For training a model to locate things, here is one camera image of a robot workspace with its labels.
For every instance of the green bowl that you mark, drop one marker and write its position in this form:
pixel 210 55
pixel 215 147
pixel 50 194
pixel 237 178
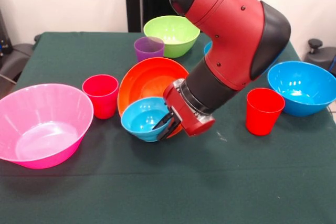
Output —
pixel 168 35

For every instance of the medium blue bowl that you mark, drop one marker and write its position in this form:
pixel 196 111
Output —
pixel 207 48

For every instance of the large blue bowl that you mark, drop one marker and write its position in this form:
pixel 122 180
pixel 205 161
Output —
pixel 302 90

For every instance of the purple cup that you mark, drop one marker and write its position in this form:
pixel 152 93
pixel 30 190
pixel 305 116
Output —
pixel 147 51

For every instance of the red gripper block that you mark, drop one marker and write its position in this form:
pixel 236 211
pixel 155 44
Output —
pixel 183 113

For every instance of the dark green tablecloth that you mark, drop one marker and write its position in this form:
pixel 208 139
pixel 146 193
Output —
pixel 168 182

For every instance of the orange bowl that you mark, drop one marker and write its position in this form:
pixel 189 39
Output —
pixel 149 77

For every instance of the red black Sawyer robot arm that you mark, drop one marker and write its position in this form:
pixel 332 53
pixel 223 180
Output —
pixel 231 24

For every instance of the small blue ridged bowl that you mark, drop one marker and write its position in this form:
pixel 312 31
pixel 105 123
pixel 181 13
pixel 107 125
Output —
pixel 139 121

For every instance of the red cup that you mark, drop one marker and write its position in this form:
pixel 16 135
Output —
pixel 262 119
pixel 101 100

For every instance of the large pink bowl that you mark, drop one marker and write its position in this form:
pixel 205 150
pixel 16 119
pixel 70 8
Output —
pixel 39 129

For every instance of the black equipment tower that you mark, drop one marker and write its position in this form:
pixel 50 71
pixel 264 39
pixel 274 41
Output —
pixel 4 37

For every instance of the black pedestal foot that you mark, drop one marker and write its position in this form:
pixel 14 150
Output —
pixel 323 56
pixel 15 58

